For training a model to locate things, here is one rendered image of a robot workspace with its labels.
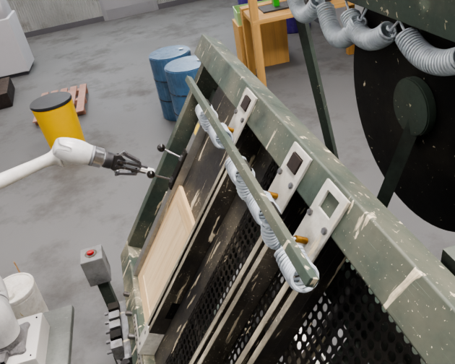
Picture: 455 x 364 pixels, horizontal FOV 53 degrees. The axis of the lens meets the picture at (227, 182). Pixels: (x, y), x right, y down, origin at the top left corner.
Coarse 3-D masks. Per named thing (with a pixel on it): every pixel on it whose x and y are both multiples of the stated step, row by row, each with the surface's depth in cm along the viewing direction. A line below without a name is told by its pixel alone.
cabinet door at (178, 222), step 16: (176, 192) 213; (176, 208) 209; (176, 224) 204; (192, 224) 187; (160, 240) 217; (176, 240) 199; (160, 256) 212; (176, 256) 195; (144, 272) 226; (160, 272) 207; (144, 288) 220; (160, 288) 202; (144, 304) 215; (144, 320) 210
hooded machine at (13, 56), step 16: (0, 0) 787; (0, 16) 790; (16, 16) 846; (0, 32) 799; (16, 32) 818; (0, 48) 812; (16, 48) 818; (0, 64) 826; (16, 64) 832; (32, 64) 894
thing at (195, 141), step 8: (200, 128) 201; (192, 136) 206; (200, 136) 203; (192, 144) 204; (200, 144) 205; (192, 152) 206; (192, 160) 208; (184, 168) 209; (184, 176) 211; (176, 184) 212; (168, 192) 216; (168, 200) 216; (160, 208) 221; (160, 216) 219; (152, 224) 226; (160, 224) 221; (152, 232) 223; (152, 240) 225; (144, 248) 228; (144, 256) 229; (136, 264) 233; (136, 272) 233
